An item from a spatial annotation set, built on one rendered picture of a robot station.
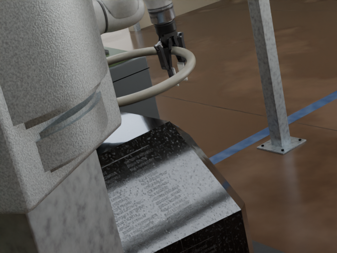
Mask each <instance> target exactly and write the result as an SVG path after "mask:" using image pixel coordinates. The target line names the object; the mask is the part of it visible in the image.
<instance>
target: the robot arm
mask: <svg viewBox="0 0 337 253"><path fill-rule="evenodd" d="M92 2H93V6H94V10H95V14H96V19H97V23H98V27H99V31H100V35H102V34H104V33H111V32H116V31H119V30H123V29H126V28H129V27H131V26H133V25H135V24H136V23H138V22H139V21H140V20H141V19H142V17H143V15H144V11H145V7H144V3H145V4H146V7H147V11H148V13H149V17H150V21H151V23H152V24H154V28H155V31H156V34H157V35H158V43H157V44H155V45H154V48H155V49H156V52H157V55H158V58H159V61H160V65H161V68H162V70H167V72H168V76H169V78H170V77H172V76H174V75H175V74H176V71H175V68H173V65H172V55H171V50H172V46H175V47H181V48H185V49H186V46H185V42H184V33H183V32H177V31H176V29H177V27H176V23H175V20H174V18H175V17H176V15H175V11H174V6H173V2H172V0H92ZM143 2H144V3H143ZM176 58H177V60H178V61H179V62H178V63H177V65H178V69H179V71H180V70H181V69H182V68H183V67H184V66H185V62H186V61H187V60H186V58H184V57H182V56H178V55H176Z"/></svg>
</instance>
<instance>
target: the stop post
mask: <svg viewBox="0 0 337 253"><path fill-rule="evenodd" d="M248 6H249V12H250V18H251V24H252V30H253V36H254V42H255V48H256V54H257V60H258V66H259V72H260V78H261V84H262V90H263V96H264V102H265V108H266V114H267V120H268V126H269V132H270V138H271V139H270V140H268V141H267V142H265V143H263V144H261V145H260V146H258V147H257V149H260V150H264V151H269V152H273V153H277V154H282V155H284V154H286V153H287V152H289V151H291V150H292V149H294V148H296V147H297V146H299V145H301V144H302V143H304V142H306V140H305V139H300V138H295V137H290V133H289V126H288V120H287V113H286V107H285V101H284V94H283V88H282V81H281V75H280V68H279V62H278V55H277V49H276V42H275V36H274V29H273V22H272V16H271V9H270V3H269V0H248Z"/></svg>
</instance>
